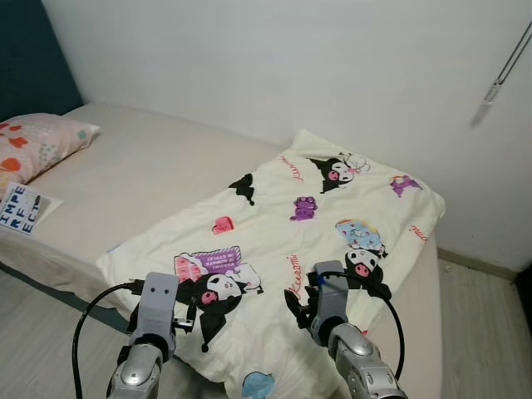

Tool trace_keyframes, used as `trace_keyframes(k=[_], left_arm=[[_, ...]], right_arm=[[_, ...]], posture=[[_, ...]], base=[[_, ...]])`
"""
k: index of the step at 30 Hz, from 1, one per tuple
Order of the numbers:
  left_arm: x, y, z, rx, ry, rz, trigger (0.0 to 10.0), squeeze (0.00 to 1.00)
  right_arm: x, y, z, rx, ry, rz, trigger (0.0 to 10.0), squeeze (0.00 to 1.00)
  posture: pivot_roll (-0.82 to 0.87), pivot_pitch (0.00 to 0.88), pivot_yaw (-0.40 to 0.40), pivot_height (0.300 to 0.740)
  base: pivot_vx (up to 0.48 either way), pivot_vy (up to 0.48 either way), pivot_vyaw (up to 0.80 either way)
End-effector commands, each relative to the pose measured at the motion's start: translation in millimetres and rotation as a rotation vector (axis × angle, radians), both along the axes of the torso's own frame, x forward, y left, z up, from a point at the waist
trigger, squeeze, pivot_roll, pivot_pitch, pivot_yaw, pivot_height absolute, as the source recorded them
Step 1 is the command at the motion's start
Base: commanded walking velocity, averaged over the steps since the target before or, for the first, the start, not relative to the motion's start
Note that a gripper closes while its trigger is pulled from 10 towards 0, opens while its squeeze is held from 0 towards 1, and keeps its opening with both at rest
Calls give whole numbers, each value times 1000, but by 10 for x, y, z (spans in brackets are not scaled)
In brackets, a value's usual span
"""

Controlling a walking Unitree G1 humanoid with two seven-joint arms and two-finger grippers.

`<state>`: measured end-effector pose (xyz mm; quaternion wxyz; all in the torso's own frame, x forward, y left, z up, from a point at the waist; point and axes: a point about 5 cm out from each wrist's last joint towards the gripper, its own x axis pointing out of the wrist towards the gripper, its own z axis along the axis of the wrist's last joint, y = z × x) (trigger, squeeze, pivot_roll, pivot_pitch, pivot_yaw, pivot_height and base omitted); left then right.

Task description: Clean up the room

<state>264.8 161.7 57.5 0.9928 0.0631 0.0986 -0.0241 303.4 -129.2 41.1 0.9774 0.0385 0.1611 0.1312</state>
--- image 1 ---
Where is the beige mattress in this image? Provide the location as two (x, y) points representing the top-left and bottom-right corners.
(0, 102), (441, 399)

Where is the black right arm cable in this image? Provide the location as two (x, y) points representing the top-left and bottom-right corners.
(316, 270), (406, 379)

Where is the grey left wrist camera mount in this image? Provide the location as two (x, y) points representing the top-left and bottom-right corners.
(135, 272), (180, 342)

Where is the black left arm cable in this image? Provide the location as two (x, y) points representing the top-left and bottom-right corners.
(72, 281), (142, 399)

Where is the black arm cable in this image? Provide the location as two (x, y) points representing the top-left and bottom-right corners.
(316, 270), (406, 379)
(72, 281), (142, 399)

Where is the hanging blind cord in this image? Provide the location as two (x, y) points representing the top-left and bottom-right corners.
(470, 21), (532, 126)

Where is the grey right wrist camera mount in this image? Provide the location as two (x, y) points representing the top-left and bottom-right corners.
(309, 260), (350, 342)

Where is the white printed card pack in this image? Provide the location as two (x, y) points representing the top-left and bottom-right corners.
(0, 183), (42, 236)

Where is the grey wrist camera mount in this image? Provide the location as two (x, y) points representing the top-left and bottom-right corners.
(135, 272), (180, 342)
(309, 260), (350, 342)

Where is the cream cartoon print blanket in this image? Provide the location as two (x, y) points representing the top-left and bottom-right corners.
(96, 129), (446, 399)

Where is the pink pillow with orange prints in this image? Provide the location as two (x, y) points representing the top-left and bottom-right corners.
(0, 114), (101, 188)

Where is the dark teal upholstered headboard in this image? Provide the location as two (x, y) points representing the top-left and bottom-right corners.
(0, 0), (84, 121)

